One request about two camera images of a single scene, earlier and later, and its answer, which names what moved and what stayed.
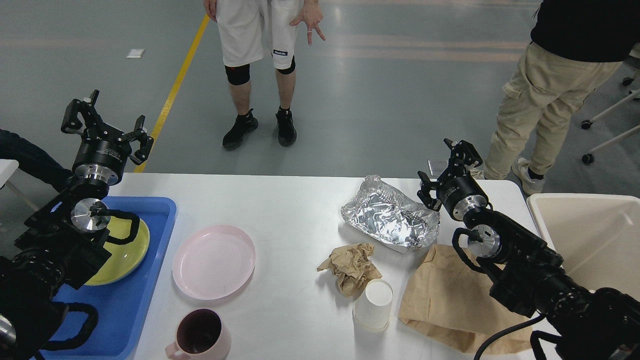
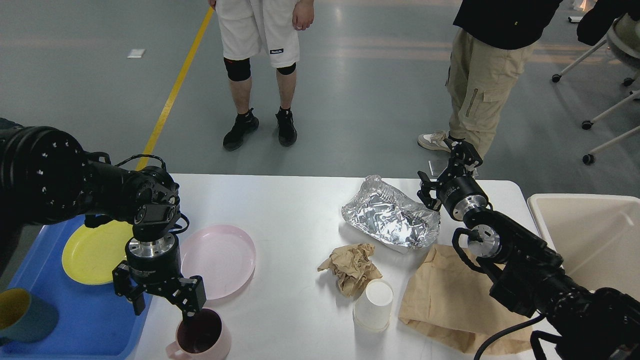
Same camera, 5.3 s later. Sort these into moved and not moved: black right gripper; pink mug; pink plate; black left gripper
Moved: black left gripper
Not moved: pink mug; pink plate; black right gripper
